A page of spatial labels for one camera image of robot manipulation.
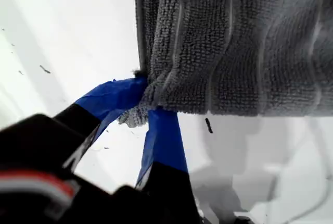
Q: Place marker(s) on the grey towel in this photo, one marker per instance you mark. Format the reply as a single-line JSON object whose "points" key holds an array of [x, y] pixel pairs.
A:
{"points": [[221, 52]]}

